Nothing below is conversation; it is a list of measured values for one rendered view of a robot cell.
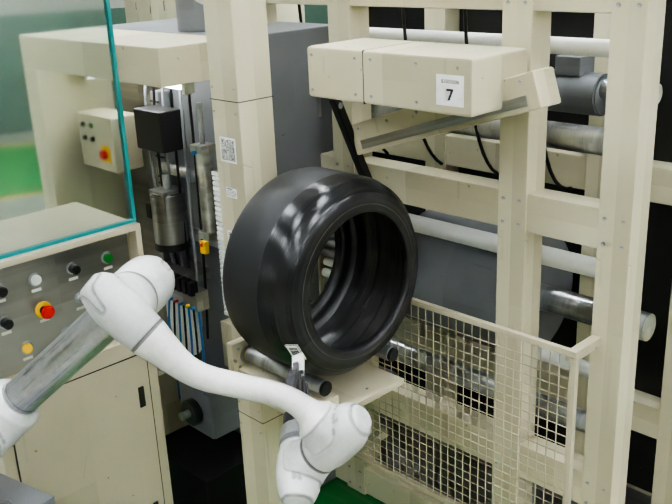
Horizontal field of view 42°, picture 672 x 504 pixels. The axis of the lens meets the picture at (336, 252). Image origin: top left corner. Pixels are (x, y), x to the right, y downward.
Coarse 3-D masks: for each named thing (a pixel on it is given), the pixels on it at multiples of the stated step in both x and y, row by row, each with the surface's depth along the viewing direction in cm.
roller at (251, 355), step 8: (248, 352) 265; (256, 352) 263; (248, 360) 265; (256, 360) 262; (264, 360) 259; (272, 360) 258; (264, 368) 260; (272, 368) 257; (280, 368) 254; (288, 368) 253; (280, 376) 256; (304, 376) 248; (312, 376) 247; (312, 384) 245; (320, 384) 243; (328, 384) 244; (320, 392) 243; (328, 392) 245
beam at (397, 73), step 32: (320, 64) 257; (352, 64) 248; (384, 64) 239; (416, 64) 231; (448, 64) 224; (480, 64) 221; (512, 64) 231; (320, 96) 261; (352, 96) 251; (384, 96) 243; (416, 96) 234; (480, 96) 224
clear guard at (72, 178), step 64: (0, 0) 231; (64, 0) 244; (0, 64) 235; (64, 64) 248; (0, 128) 239; (64, 128) 252; (0, 192) 242; (64, 192) 256; (128, 192) 271; (0, 256) 246
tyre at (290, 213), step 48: (288, 192) 236; (336, 192) 233; (384, 192) 244; (240, 240) 236; (288, 240) 226; (336, 240) 276; (384, 240) 271; (240, 288) 235; (288, 288) 226; (336, 288) 278; (384, 288) 272; (288, 336) 231; (336, 336) 271; (384, 336) 256
